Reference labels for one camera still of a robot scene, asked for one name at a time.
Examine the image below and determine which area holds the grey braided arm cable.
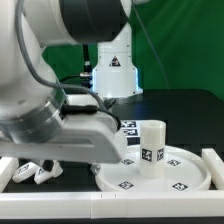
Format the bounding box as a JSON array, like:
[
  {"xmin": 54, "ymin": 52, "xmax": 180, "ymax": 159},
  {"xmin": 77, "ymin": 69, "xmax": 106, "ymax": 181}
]
[{"xmin": 14, "ymin": 0, "xmax": 123, "ymax": 131}]

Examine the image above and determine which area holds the black cable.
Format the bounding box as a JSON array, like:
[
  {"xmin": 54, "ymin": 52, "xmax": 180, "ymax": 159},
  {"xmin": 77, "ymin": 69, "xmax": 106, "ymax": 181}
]
[{"xmin": 58, "ymin": 73, "xmax": 93, "ymax": 84}]

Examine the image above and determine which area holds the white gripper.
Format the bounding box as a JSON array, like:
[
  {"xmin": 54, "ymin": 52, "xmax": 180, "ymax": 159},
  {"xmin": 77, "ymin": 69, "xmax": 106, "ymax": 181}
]
[{"xmin": 0, "ymin": 112, "xmax": 127, "ymax": 175}]

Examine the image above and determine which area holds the white round table top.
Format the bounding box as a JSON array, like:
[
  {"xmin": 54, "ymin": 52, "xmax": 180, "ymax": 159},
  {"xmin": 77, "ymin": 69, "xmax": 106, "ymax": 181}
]
[{"xmin": 95, "ymin": 145, "xmax": 211, "ymax": 192}]

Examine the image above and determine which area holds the white cross-shaped table base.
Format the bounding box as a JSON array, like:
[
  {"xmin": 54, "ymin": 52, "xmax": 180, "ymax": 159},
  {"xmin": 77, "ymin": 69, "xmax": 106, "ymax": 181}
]
[{"xmin": 12, "ymin": 161, "xmax": 63, "ymax": 184}]

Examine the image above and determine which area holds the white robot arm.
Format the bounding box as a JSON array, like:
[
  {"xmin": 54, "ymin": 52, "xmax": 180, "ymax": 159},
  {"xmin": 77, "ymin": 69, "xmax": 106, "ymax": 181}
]
[{"xmin": 0, "ymin": 0, "xmax": 140, "ymax": 164}]

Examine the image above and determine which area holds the white marker tag plate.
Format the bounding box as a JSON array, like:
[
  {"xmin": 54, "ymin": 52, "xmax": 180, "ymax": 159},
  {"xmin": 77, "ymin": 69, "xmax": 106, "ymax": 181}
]
[{"xmin": 120, "ymin": 120, "xmax": 148, "ymax": 138}]

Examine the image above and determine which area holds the white U-shaped obstacle fence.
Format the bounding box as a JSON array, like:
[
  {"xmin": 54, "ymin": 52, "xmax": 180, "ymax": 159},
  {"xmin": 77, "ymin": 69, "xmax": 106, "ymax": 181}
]
[{"xmin": 0, "ymin": 149, "xmax": 224, "ymax": 219}]

